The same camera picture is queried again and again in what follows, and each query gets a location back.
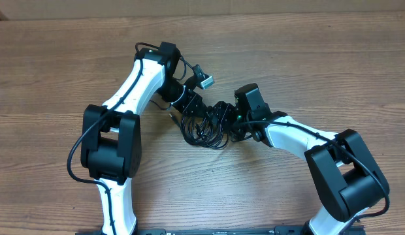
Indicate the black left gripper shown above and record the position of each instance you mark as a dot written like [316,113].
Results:
[193,100]

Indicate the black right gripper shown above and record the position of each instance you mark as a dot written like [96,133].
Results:
[223,113]

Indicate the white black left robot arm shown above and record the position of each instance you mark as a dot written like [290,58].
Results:
[111,140]

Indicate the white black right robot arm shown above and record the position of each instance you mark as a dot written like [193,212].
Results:
[348,181]

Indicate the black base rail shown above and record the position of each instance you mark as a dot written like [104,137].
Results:
[277,230]

